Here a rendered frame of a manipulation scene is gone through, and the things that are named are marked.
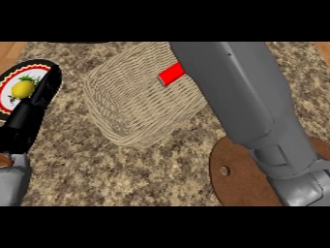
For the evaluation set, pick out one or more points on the black-rimmed plate with fruit print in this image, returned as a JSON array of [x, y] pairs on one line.
[[3, 87]]

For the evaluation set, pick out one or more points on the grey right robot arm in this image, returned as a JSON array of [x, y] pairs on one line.
[[240, 100]]

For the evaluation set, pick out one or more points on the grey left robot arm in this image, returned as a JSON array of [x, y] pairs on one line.
[[3, 185]]

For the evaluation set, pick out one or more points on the beige wicker basket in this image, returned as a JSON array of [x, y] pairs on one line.
[[133, 106]]

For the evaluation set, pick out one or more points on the round brown cutting board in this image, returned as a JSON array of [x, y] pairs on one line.
[[240, 180]]

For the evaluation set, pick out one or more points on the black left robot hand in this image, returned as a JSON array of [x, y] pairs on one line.
[[22, 122]]

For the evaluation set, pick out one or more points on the red can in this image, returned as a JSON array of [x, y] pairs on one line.
[[169, 75]]

